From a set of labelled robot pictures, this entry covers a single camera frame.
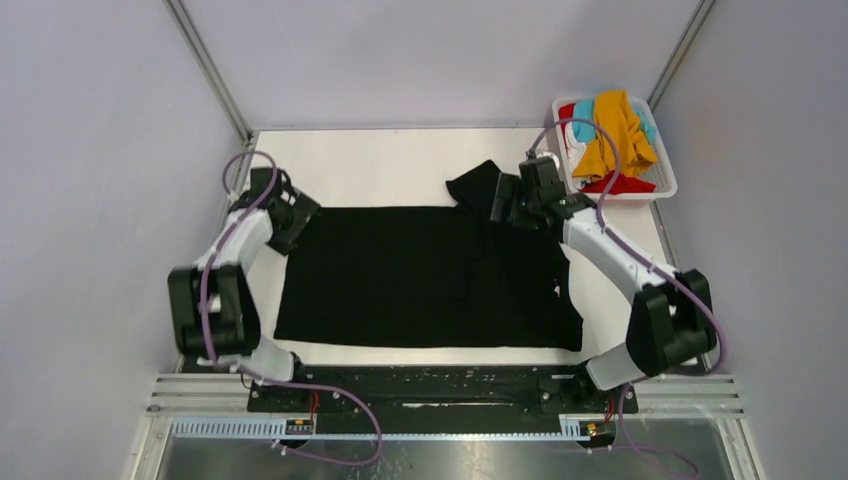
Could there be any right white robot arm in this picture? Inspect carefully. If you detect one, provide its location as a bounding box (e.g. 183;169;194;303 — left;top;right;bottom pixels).
490;156;719;412

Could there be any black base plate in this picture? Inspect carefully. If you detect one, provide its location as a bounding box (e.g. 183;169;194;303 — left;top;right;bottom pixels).
250;366;639;414

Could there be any black t shirt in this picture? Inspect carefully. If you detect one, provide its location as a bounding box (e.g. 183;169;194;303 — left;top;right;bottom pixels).
273;161;583;352

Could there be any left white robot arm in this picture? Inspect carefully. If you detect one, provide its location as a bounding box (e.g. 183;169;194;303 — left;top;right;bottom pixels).
167;167;320;411

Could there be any aluminium frame rail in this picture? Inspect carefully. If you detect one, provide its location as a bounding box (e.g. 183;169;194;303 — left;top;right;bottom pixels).
144;374;746;444

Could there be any light blue t shirt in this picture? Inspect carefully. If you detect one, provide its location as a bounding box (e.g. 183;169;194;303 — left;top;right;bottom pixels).
572;99;658;148

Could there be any white plastic laundry basket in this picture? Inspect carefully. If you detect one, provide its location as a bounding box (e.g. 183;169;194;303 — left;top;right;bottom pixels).
551;94;677;205

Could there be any white t shirt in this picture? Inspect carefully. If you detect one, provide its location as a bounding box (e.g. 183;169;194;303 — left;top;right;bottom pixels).
563;123;588;173

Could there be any red t shirt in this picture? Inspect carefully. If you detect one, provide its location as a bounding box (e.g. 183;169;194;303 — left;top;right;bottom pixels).
557;99;657;195

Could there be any yellow t shirt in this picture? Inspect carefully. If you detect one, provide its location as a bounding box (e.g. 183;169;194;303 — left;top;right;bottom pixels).
569;90;658;181

